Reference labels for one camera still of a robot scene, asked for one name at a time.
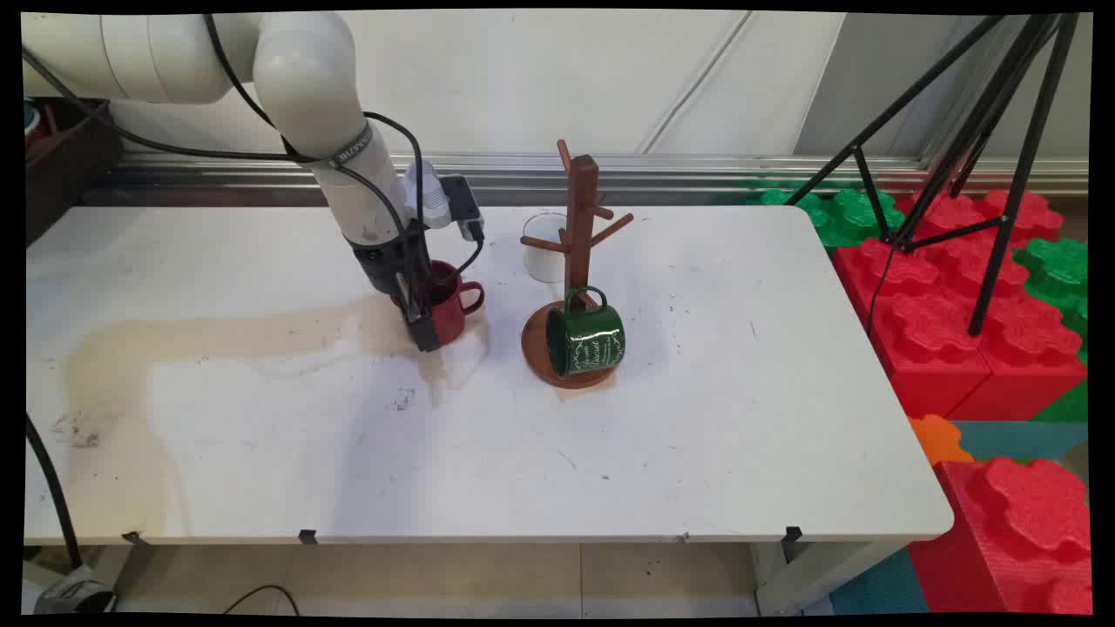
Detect red enamel mug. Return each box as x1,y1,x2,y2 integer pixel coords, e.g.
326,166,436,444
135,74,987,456
389,260,485,346

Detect green foam block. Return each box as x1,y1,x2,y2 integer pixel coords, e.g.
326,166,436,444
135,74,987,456
749,187,907,249
1015,237,1090,367

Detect teal foam mat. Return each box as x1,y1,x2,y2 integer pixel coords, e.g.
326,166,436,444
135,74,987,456
828,549,929,615
949,421,1090,462

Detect large red foam block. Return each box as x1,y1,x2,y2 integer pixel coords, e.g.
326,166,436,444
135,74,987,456
906,457,1094,615

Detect white ribbed camera mount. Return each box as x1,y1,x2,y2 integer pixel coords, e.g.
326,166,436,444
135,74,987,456
402,161,454,229

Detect dark brown wooden box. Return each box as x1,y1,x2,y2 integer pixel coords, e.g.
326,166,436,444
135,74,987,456
24,98,123,245

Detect brown wooden mug tree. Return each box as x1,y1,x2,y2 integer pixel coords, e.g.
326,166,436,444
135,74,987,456
520,139,635,389

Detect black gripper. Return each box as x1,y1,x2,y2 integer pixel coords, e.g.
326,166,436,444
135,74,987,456
351,228,442,354

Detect white table leg frame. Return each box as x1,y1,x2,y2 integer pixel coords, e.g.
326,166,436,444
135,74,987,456
753,540,907,617

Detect aluminium wall rail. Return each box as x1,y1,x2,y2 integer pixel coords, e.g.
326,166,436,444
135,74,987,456
87,152,1090,206

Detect orange foam piece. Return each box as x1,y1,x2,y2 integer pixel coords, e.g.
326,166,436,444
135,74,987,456
908,414,975,467

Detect black floor cable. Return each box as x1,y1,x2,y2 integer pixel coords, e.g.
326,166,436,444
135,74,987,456
222,585,301,616

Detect green enamel mug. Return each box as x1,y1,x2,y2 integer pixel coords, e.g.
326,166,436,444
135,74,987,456
546,286,626,379

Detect black tripod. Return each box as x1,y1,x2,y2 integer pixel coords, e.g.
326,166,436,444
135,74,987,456
784,13,1081,339

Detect thick black cable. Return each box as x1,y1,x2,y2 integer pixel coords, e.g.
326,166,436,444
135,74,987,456
24,414,84,571

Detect clear glass cup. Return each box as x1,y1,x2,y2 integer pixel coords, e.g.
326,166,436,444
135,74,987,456
523,213,571,284

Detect white wall conduit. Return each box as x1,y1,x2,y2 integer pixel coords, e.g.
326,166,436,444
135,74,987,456
640,10,752,154

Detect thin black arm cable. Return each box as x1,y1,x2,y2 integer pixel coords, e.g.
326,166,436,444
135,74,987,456
22,13,485,301

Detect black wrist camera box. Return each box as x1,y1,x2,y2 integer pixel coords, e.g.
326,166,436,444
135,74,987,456
440,176,485,242

